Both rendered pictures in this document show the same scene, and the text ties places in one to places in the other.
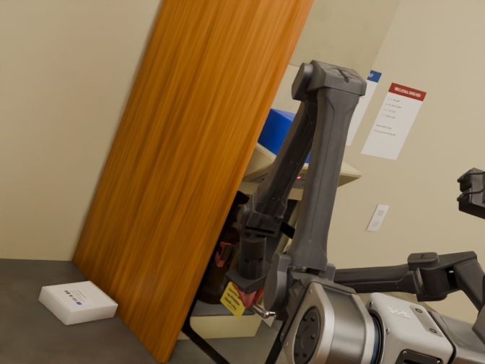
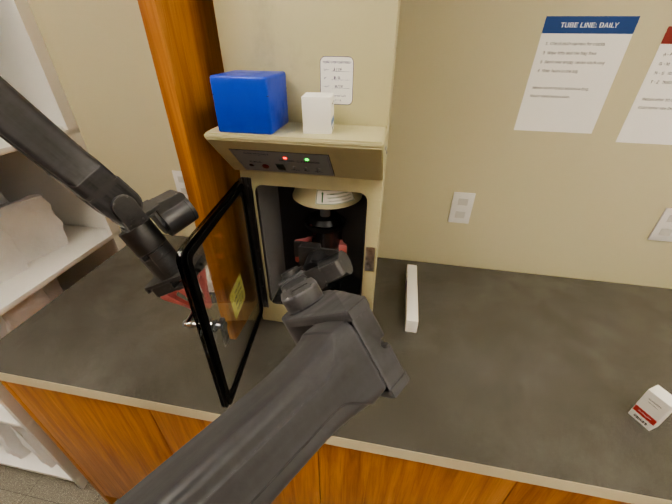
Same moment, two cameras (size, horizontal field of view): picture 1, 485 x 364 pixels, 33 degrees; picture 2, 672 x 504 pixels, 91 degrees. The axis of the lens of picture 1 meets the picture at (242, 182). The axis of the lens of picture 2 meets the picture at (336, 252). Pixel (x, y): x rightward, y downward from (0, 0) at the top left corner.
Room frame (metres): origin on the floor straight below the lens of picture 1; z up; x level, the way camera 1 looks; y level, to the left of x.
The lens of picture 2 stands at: (1.64, -0.68, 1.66)
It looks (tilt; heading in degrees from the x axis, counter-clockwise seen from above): 33 degrees down; 55
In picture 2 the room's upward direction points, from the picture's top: straight up
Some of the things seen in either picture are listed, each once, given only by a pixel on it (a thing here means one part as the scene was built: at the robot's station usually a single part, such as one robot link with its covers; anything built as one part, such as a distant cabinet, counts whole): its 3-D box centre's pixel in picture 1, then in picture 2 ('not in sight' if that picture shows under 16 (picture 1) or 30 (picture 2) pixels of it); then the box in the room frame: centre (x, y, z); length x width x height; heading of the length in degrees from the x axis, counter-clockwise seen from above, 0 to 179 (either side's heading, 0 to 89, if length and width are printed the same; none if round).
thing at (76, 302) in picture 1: (78, 302); not in sight; (1.86, 0.27, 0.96); 0.16 x 0.12 x 0.04; 146
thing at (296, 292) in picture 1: (313, 308); not in sight; (1.20, -0.18, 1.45); 0.09 x 0.08 x 0.12; 105
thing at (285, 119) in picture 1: (290, 136); (252, 101); (1.90, -0.06, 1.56); 0.10 x 0.10 x 0.09; 44
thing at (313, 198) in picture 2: not in sight; (327, 184); (2.08, -0.03, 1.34); 0.18 x 0.18 x 0.05
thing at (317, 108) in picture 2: not in sight; (318, 113); (1.98, -0.15, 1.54); 0.05 x 0.05 x 0.06; 50
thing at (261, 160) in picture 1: (299, 175); (300, 156); (1.95, -0.12, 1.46); 0.32 x 0.11 x 0.10; 134
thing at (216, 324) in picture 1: (245, 292); (233, 292); (1.78, -0.11, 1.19); 0.30 x 0.01 x 0.40; 51
